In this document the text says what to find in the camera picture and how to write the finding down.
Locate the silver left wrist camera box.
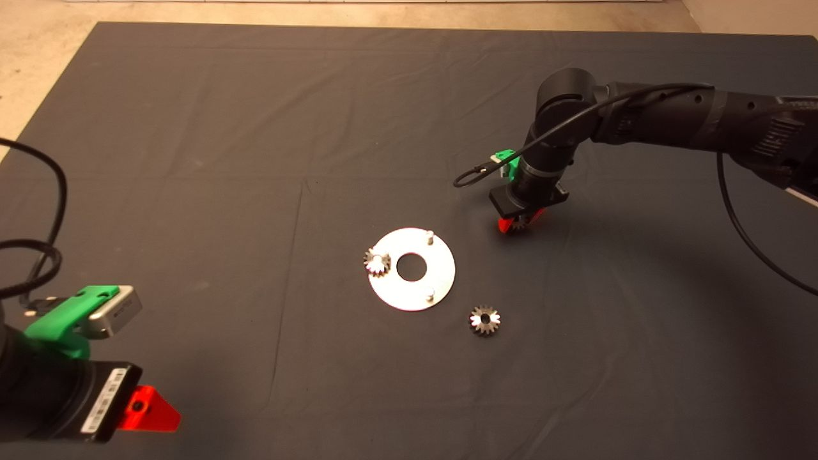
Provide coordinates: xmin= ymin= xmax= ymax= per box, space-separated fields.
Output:
xmin=88 ymin=286 xmax=143 ymax=339

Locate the dark grey table cloth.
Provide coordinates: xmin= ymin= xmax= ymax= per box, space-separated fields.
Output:
xmin=0 ymin=22 xmax=818 ymax=460

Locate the green right camera mount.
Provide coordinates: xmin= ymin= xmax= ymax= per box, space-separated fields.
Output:
xmin=495 ymin=149 xmax=520 ymax=181

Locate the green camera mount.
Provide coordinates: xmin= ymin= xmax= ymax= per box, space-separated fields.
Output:
xmin=495 ymin=149 xmax=520 ymax=181
xmin=24 ymin=285 xmax=121 ymax=360

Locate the green left camera mount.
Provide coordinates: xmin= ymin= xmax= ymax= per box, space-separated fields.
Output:
xmin=24 ymin=285 xmax=121 ymax=360

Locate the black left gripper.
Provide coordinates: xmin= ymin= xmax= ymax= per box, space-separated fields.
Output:
xmin=0 ymin=361 xmax=182 ymax=443

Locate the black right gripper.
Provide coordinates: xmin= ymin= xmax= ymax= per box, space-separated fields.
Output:
xmin=490 ymin=181 xmax=569 ymax=234

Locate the thick black braided cable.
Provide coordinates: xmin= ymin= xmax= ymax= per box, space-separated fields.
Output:
xmin=0 ymin=239 xmax=63 ymax=298

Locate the round metal carrier plate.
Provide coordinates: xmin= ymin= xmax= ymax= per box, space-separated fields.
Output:
xmin=367 ymin=227 xmax=456 ymax=312

